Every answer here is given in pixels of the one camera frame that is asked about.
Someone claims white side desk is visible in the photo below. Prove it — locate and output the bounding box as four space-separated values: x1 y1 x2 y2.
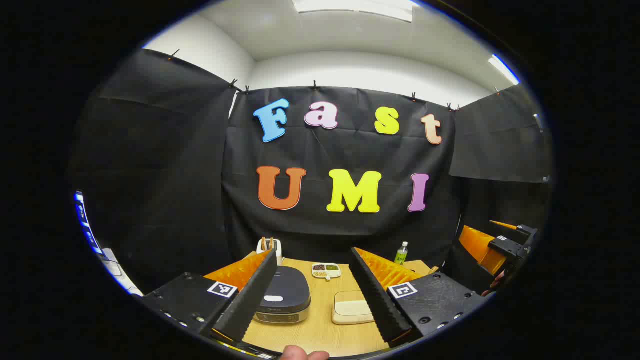
97 248 145 297

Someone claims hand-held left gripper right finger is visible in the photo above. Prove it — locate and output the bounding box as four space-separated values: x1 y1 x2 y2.
348 246 488 348

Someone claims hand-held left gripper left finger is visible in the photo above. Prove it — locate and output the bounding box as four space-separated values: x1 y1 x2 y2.
141 248 279 357

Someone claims white divided grain plate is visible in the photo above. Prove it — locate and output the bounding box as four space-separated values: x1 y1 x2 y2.
311 263 342 281

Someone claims black backdrop cloth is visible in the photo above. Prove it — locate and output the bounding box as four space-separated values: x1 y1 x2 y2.
67 48 553 296

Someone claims white toaster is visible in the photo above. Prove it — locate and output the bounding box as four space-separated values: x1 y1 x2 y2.
256 237 283 266

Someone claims dark grey rice cooker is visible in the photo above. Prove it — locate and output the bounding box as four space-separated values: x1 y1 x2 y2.
254 266 312 325

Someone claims computer monitor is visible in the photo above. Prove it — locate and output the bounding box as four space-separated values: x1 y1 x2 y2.
74 191 103 256

